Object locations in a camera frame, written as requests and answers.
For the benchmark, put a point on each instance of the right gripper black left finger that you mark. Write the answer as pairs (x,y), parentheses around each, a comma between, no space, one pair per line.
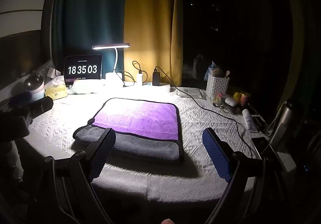
(97,154)

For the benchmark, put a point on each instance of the black power adapter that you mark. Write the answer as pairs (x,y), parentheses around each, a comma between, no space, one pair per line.
(156,78)

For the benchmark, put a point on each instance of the white earbuds case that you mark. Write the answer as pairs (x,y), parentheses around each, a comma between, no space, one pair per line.
(231,102)

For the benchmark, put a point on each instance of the steel thermos bottle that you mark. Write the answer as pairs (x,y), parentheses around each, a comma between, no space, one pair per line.
(281,122)

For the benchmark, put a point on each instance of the white cream tube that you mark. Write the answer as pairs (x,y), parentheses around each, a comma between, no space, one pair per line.
(250,126)

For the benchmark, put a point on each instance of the yellow tissue pack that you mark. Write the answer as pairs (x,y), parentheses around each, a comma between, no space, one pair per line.
(56,88)

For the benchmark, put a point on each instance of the white perforated basket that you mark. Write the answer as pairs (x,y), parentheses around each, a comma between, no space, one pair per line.
(216,85)

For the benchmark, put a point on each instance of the white usb charger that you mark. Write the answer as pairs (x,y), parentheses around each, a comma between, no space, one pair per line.
(139,78)

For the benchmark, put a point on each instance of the tablet showing clock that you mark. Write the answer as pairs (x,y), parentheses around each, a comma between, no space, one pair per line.
(82,67)

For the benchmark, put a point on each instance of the steel bowl on blue cup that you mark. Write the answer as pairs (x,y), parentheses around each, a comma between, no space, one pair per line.
(35,85)

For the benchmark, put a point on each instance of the gold tin can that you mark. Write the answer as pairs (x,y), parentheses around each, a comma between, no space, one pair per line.
(244,97)

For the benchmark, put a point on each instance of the operator hand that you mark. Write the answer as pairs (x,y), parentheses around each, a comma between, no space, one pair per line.
(167,221)

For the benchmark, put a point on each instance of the yellow curtain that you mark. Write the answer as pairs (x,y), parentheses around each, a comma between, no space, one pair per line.
(154,29)

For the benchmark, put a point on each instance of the white wet wipes pack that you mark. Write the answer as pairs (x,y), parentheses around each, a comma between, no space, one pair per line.
(190,93)

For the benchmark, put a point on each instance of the teal curtain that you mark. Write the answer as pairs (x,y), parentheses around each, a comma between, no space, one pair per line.
(78,25)

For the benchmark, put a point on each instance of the purple and grey towel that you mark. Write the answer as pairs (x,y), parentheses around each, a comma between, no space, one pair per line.
(145,130)

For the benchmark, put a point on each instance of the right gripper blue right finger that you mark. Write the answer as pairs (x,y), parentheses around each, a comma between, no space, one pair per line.
(221,154)

